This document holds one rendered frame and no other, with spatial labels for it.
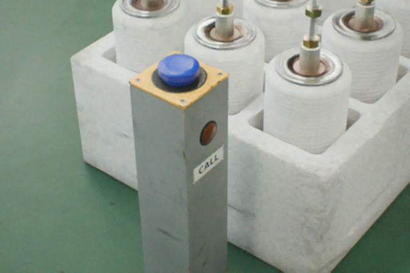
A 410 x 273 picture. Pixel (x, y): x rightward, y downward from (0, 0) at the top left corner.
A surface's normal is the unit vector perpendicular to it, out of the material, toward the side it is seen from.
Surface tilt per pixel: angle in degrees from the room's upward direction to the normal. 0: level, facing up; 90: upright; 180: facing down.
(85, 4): 0
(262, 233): 90
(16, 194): 0
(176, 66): 0
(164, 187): 90
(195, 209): 90
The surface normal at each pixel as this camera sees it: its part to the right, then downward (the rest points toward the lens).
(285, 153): -0.01, -0.79
